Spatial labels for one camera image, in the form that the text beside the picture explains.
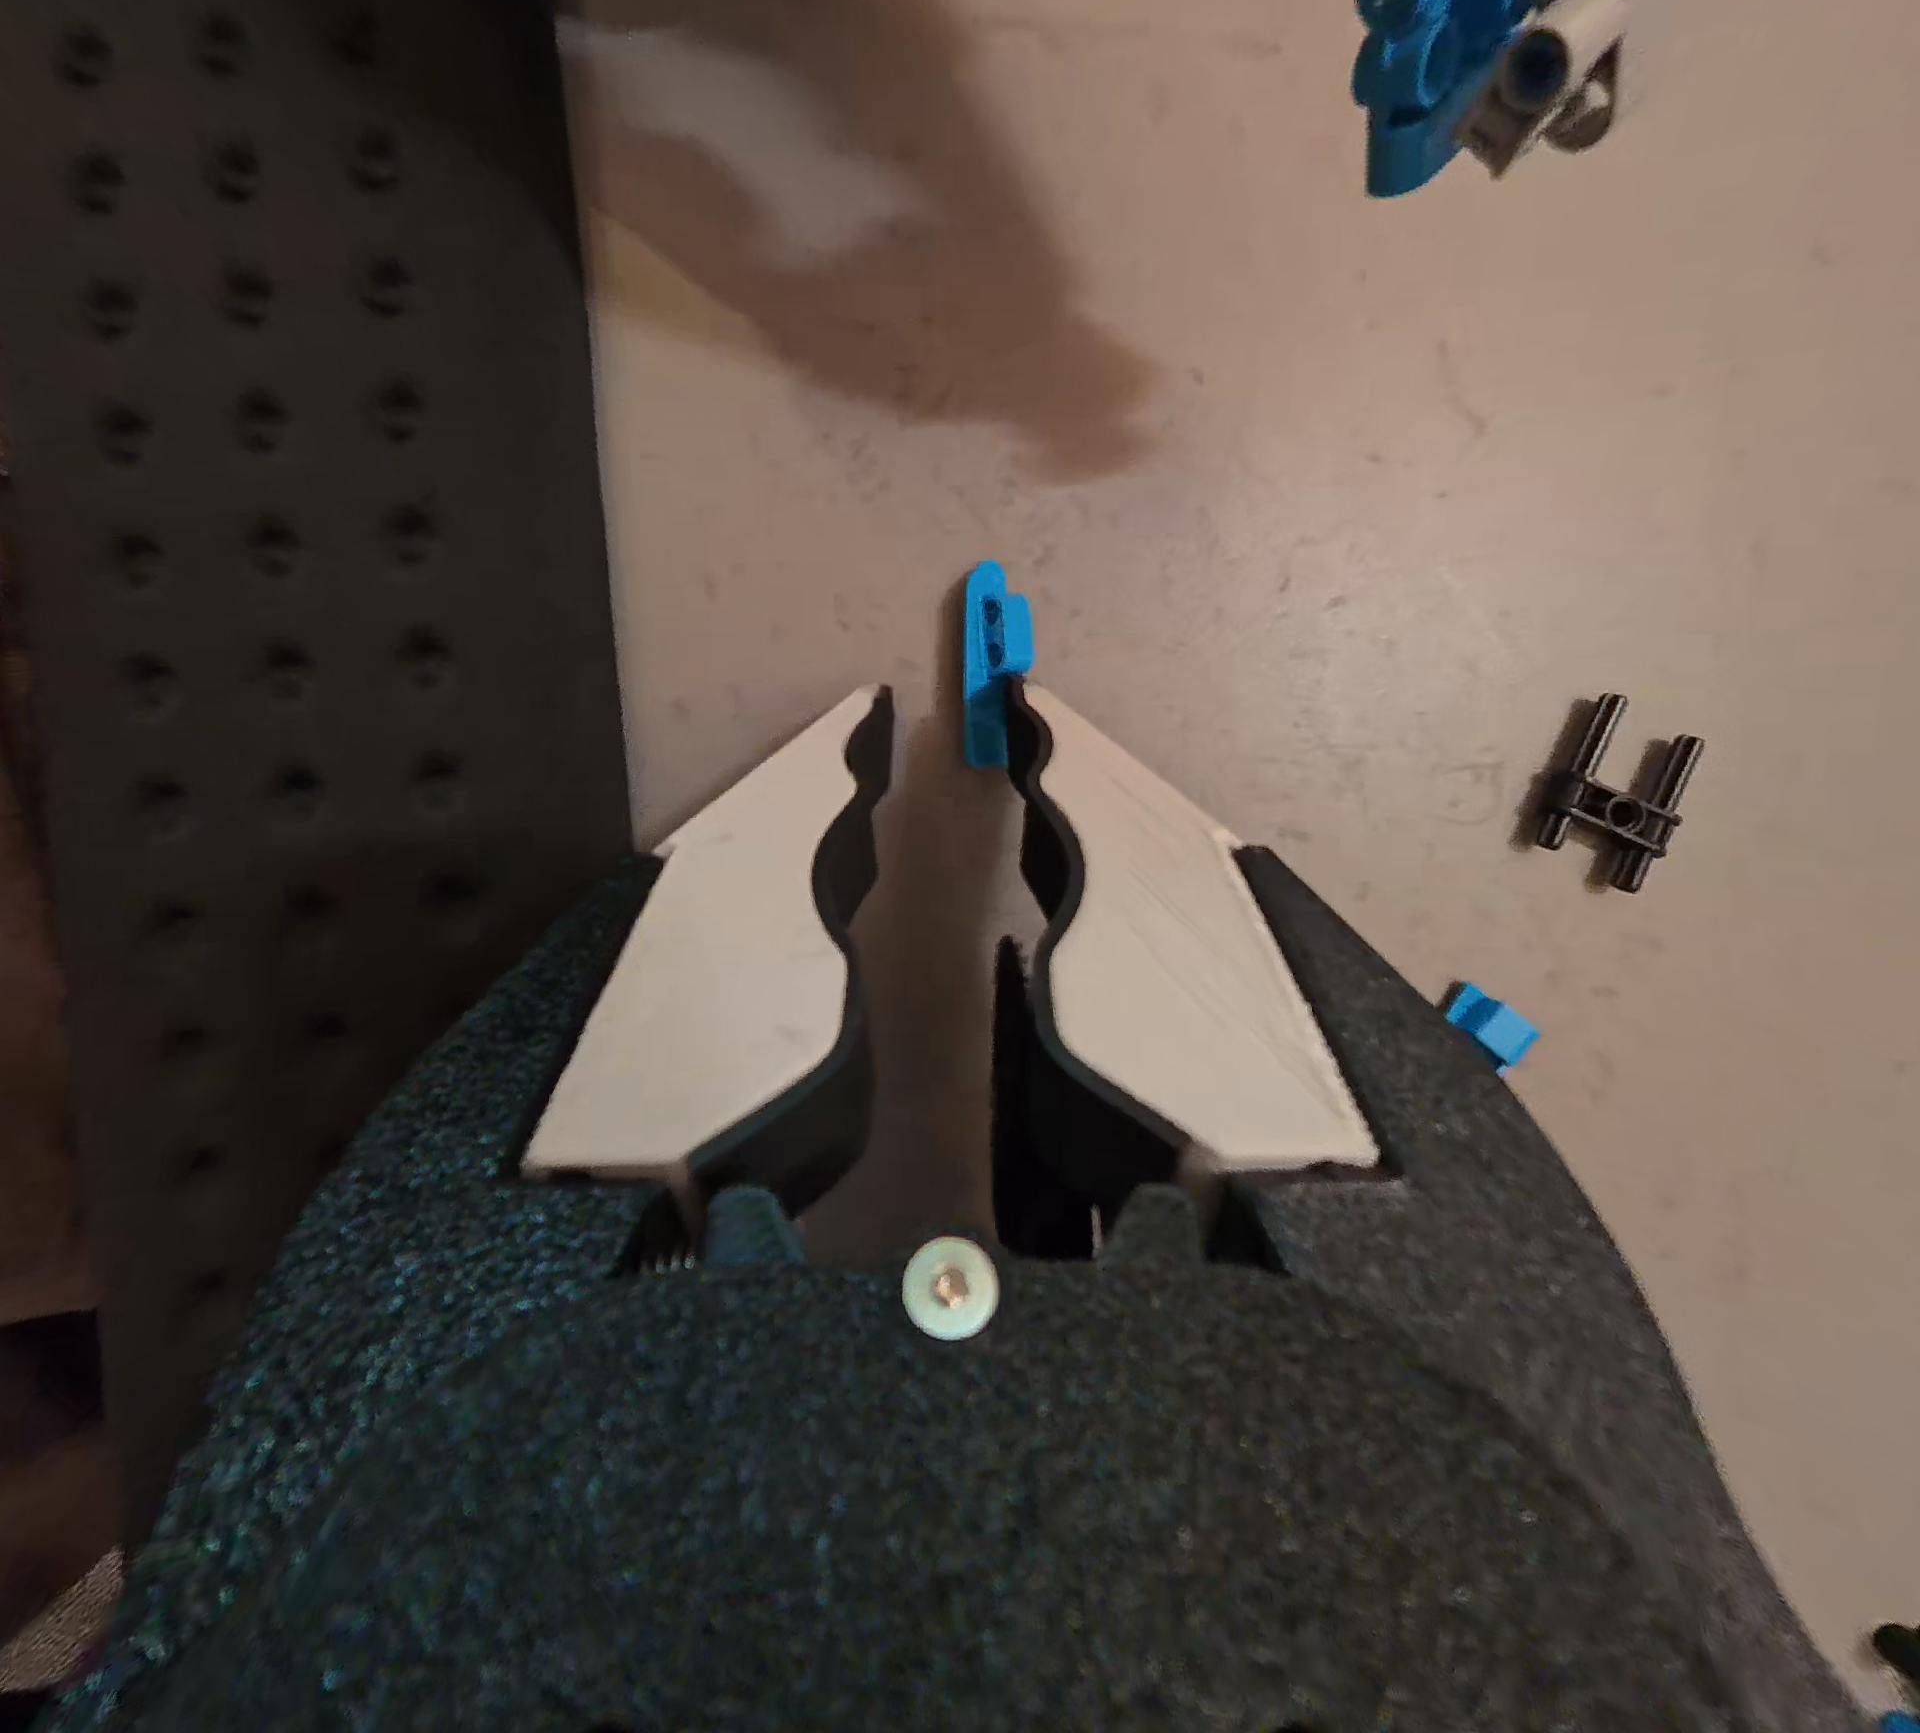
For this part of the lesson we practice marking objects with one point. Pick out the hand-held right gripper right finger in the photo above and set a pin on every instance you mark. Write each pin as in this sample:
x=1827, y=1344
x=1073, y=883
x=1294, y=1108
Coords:
x=1201, y=1014

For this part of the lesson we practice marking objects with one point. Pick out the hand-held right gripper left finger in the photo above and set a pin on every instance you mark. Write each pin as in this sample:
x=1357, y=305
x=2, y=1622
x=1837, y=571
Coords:
x=704, y=1014

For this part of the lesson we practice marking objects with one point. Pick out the blue grey yellow brick assembly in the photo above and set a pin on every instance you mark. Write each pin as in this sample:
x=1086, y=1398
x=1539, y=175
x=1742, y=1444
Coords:
x=1441, y=39

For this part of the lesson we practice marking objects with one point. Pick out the blue beam piece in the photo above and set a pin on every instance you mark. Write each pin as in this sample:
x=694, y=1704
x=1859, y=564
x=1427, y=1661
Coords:
x=990, y=638

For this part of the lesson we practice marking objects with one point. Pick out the black pin connector piece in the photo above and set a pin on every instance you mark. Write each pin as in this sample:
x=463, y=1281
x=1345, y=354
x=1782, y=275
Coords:
x=1616, y=807

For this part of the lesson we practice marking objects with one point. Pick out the blue curved panel piece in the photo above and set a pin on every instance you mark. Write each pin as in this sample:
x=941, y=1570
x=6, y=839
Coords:
x=1493, y=1026

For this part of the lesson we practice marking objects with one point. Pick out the black perforated panel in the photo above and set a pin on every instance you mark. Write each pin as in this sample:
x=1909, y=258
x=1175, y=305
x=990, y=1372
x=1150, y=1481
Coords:
x=224, y=413

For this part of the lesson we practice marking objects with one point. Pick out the pile of small building pieces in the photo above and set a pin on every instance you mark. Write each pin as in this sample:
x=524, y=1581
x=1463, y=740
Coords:
x=1903, y=1656

